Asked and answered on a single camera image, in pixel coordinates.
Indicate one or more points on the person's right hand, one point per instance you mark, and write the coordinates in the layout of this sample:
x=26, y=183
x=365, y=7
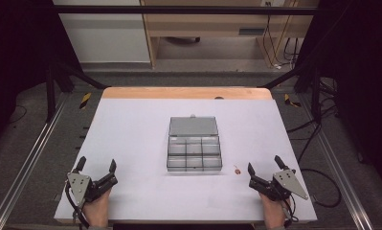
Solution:
x=273, y=212

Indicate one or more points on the white cabinet panel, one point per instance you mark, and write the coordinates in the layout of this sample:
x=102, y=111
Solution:
x=108, y=38

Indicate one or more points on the white table mat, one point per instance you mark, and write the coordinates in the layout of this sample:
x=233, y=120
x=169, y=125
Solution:
x=140, y=134

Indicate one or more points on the clear plastic compartment box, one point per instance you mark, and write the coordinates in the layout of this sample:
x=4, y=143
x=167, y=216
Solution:
x=194, y=147

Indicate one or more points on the person's left hand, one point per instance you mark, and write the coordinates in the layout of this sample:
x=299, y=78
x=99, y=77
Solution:
x=97, y=211

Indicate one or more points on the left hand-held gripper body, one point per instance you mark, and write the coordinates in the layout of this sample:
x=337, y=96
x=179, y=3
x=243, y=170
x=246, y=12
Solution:
x=79, y=187

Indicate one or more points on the black metal frame stand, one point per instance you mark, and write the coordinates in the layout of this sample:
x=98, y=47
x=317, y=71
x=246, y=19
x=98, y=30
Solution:
x=51, y=89
x=314, y=89

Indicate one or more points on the silver metal floor rail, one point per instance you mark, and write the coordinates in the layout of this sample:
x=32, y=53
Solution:
x=335, y=166
x=29, y=159

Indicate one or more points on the small brown screw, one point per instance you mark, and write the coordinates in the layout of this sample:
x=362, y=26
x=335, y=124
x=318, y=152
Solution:
x=237, y=171

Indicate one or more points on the black horizontal metal bar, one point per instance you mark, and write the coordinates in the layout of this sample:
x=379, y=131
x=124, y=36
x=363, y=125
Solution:
x=179, y=10

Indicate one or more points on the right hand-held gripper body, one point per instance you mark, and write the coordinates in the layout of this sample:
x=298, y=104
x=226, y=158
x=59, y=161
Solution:
x=286, y=183

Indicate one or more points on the black curtain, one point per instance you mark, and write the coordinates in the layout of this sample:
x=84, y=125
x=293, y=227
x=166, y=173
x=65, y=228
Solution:
x=361, y=80
x=16, y=57

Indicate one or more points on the yellow black striped tape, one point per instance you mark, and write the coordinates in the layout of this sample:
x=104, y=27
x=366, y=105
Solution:
x=290, y=100
x=85, y=100

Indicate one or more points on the light wooden desk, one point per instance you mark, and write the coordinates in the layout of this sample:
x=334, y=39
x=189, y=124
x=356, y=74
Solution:
x=211, y=25

